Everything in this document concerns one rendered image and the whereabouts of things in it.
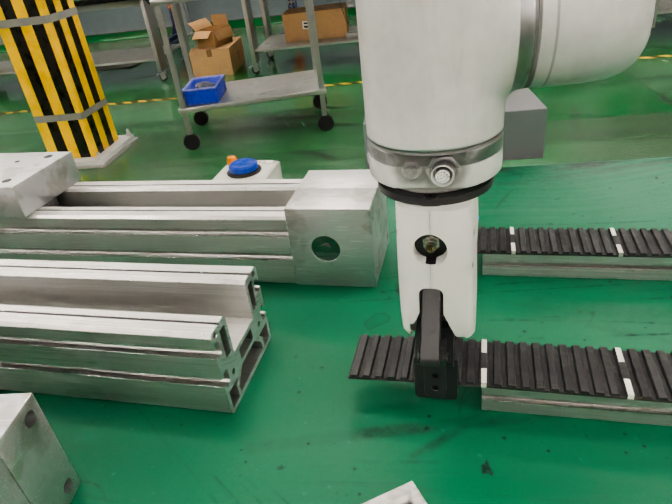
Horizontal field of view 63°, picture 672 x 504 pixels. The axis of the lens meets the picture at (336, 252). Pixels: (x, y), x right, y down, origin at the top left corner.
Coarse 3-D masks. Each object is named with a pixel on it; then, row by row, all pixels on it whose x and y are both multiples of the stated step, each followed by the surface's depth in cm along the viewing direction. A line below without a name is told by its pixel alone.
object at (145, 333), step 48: (0, 288) 55; (48, 288) 54; (96, 288) 52; (144, 288) 51; (192, 288) 49; (240, 288) 48; (0, 336) 49; (48, 336) 46; (96, 336) 45; (144, 336) 43; (192, 336) 42; (240, 336) 48; (0, 384) 51; (48, 384) 50; (96, 384) 48; (144, 384) 46; (192, 384) 45; (240, 384) 48
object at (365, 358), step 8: (360, 336) 48; (368, 336) 48; (376, 336) 48; (360, 344) 47; (368, 344) 47; (376, 344) 47; (360, 352) 46; (368, 352) 46; (376, 352) 46; (360, 360) 45; (368, 360) 45; (376, 360) 45; (352, 368) 45; (360, 368) 45; (368, 368) 44; (352, 376) 44; (360, 376) 44; (368, 376) 44
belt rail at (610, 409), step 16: (496, 400) 43; (512, 400) 42; (528, 400) 43; (544, 400) 42; (560, 400) 42; (576, 400) 41; (592, 400) 40; (608, 400) 40; (624, 400) 40; (576, 416) 42; (592, 416) 41; (608, 416) 41; (624, 416) 41; (640, 416) 40; (656, 416) 40
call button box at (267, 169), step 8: (264, 160) 79; (272, 160) 79; (224, 168) 78; (264, 168) 76; (272, 168) 76; (280, 168) 79; (216, 176) 76; (224, 176) 76; (232, 176) 75; (240, 176) 74; (248, 176) 74; (256, 176) 74; (264, 176) 74; (272, 176) 76; (280, 176) 79
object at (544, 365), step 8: (536, 344) 44; (552, 344) 44; (536, 352) 43; (544, 352) 44; (552, 352) 43; (536, 360) 43; (544, 360) 43; (552, 360) 42; (536, 368) 42; (544, 368) 42; (552, 368) 42; (536, 376) 41; (544, 376) 41; (552, 376) 41; (536, 384) 41; (544, 384) 41; (552, 384) 40; (560, 384) 41; (544, 392) 40; (552, 392) 40; (560, 392) 40
